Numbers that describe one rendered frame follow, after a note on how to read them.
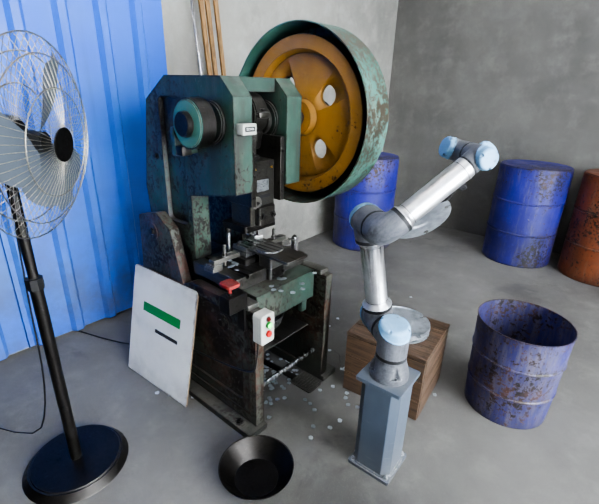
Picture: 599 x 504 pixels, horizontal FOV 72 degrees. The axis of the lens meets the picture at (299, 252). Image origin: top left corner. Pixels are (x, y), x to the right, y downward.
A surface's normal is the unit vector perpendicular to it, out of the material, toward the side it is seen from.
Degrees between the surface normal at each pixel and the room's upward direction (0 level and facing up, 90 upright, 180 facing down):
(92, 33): 90
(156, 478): 0
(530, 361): 92
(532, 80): 90
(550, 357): 92
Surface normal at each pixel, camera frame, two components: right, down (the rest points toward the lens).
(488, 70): -0.65, 0.27
